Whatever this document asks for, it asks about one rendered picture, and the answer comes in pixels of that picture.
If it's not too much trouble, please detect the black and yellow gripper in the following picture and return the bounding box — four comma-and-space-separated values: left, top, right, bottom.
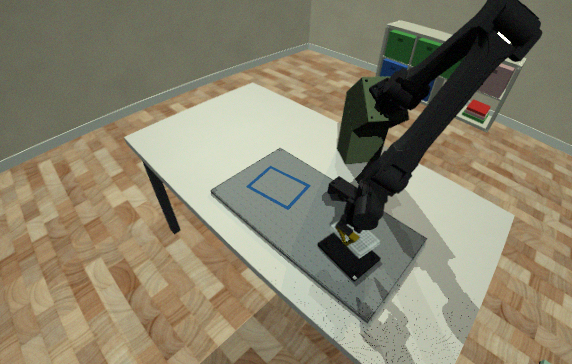
335, 213, 362, 246

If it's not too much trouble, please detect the white well plate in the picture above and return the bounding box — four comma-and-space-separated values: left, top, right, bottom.
329, 220, 381, 259

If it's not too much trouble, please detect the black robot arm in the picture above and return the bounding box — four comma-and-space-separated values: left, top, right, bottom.
327, 0, 542, 230

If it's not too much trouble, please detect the blue tape outline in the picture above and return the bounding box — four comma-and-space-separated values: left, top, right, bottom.
246, 166, 311, 210

